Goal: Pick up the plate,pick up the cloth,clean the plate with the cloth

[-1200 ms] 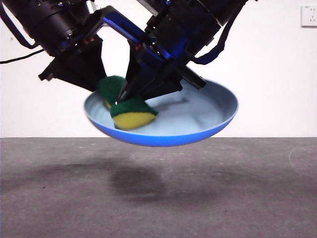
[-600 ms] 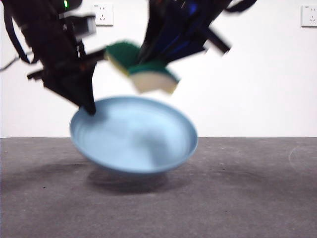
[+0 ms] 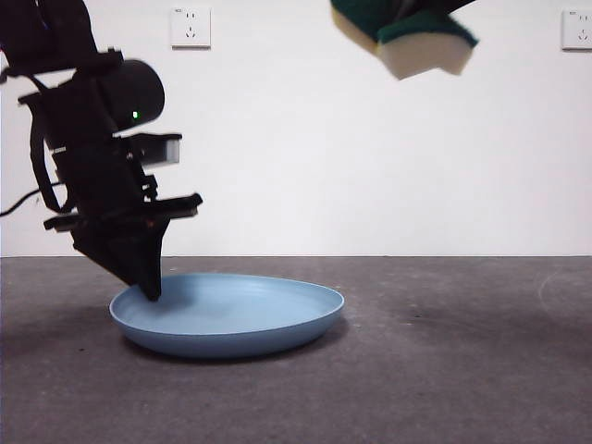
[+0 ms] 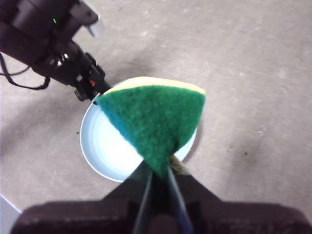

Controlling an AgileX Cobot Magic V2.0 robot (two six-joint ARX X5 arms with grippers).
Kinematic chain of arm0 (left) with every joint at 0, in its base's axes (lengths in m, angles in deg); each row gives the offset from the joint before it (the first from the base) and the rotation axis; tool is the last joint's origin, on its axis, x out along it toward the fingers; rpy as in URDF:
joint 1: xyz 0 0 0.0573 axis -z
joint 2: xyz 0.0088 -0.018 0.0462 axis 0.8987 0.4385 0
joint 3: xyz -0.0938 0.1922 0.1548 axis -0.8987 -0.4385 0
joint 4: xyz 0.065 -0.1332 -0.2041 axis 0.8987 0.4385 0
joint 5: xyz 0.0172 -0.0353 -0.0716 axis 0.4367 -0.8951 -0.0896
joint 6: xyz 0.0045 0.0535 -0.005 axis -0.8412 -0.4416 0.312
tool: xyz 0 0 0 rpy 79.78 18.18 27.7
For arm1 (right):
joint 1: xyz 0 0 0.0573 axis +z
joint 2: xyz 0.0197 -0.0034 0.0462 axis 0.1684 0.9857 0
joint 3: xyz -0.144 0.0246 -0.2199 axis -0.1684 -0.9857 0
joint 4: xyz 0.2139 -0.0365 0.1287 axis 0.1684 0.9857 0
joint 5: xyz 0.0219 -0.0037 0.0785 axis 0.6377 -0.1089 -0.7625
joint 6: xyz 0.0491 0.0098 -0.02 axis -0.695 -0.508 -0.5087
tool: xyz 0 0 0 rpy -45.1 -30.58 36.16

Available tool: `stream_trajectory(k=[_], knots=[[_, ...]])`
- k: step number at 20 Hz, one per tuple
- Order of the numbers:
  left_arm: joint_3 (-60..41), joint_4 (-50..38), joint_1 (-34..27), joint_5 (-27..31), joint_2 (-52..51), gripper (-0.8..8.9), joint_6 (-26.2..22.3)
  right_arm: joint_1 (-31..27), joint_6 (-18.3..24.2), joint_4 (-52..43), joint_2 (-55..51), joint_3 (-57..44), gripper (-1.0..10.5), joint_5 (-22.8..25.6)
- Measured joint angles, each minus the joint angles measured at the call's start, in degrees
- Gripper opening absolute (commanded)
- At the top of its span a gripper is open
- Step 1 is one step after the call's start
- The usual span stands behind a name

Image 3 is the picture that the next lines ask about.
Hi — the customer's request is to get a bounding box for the yellow sponge with green pad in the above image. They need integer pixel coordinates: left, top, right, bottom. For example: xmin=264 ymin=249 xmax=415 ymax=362
xmin=330 ymin=0 xmax=480 ymax=80

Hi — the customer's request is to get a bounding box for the blue round plate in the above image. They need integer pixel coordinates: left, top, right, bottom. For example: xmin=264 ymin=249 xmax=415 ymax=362
xmin=109 ymin=272 xmax=346 ymax=360

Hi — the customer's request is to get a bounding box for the black looped cable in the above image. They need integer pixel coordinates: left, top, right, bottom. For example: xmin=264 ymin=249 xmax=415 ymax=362
xmin=28 ymin=105 xmax=78 ymax=215

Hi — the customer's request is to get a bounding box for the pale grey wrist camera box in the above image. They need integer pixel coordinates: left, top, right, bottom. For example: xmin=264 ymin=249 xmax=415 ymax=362
xmin=115 ymin=132 xmax=182 ymax=167

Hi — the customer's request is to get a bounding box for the white wall socket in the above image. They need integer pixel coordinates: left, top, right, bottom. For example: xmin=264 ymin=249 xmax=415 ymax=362
xmin=170 ymin=6 xmax=213 ymax=50
xmin=561 ymin=9 xmax=592 ymax=51

